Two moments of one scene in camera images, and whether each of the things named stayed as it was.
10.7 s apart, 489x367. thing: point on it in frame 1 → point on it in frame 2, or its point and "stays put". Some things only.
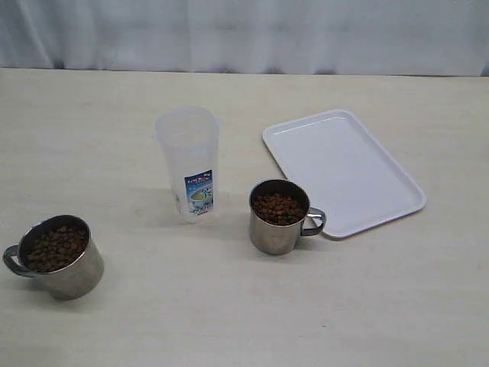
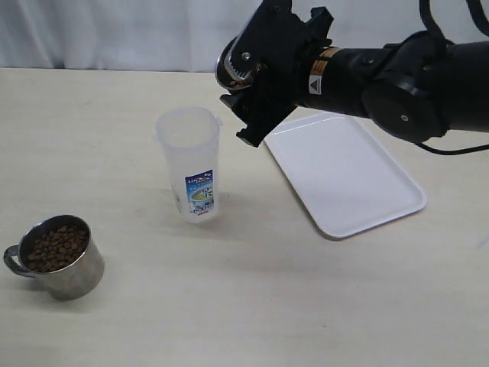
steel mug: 60,252 stays put
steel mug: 277,210 → 225,76
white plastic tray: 344,174 stays put
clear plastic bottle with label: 190,136 stays put
